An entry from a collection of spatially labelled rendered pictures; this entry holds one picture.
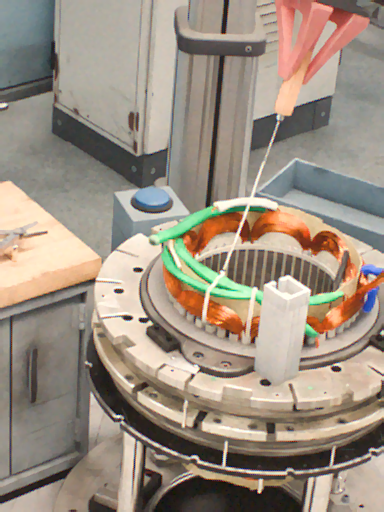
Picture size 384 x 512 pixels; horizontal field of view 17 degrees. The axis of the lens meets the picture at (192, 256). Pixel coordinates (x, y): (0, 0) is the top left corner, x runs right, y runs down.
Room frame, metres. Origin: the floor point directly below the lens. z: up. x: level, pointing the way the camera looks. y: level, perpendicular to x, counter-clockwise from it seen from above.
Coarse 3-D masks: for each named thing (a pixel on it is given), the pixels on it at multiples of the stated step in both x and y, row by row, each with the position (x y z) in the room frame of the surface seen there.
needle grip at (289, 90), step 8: (304, 64) 1.04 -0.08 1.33; (296, 72) 1.03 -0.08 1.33; (304, 72) 1.03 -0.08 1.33; (288, 80) 1.03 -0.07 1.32; (296, 80) 1.03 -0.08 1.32; (280, 88) 1.03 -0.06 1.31; (288, 88) 1.03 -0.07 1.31; (296, 88) 1.03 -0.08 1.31; (280, 96) 1.03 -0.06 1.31; (288, 96) 1.03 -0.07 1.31; (296, 96) 1.03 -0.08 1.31; (280, 104) 1.03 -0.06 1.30; (288, 104) 1.02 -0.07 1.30; (280, 112) 1.02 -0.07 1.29; (288, 112) 1.02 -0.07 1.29
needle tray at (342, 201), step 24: (288, 168) 1.37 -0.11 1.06; (312, 168) 1.38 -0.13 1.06; (264, 192) 1.31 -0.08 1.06; (288, 192) 1.38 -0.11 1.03; (312, 192) 1.38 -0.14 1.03; (336, 192) 1.36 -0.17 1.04; (360, 192) 1.35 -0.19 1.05; (336, 216) 1.33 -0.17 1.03; (360, 216) 1.33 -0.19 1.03; (360, 240) 1.24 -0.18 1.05
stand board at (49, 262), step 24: (0, 192) 1.24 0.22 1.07; (0, 216) 1.19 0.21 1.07; (24, 216) 1.19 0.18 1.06; (48, 216) 1.20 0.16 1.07; (24, 240) 1.14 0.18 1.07; (48, 240) 1.15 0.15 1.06; (72, 240) 1.15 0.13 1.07; (0, 264) 1.09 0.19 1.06; (24, 264) 1.10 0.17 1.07; (48, 264) 1.10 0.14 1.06; (72, 264) 1.11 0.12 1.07; (96, 264) 1.12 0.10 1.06; (0, 288) 1.05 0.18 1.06; (24, 288) 1.07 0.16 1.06; (48, 288) 1.08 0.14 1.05
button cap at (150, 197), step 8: (136, 192) 1.31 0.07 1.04; (144, 192) 1.31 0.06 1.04; (152, 192) 1.31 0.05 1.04; (160, 192) 1.31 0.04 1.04; (136, 200) 1.30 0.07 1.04; (144, 200) 1.29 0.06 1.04; (152, 200) 1.29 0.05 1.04; (160, 200) 1.29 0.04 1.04; (168, 200) 1.30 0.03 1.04; (152, 208) 1.29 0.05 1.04
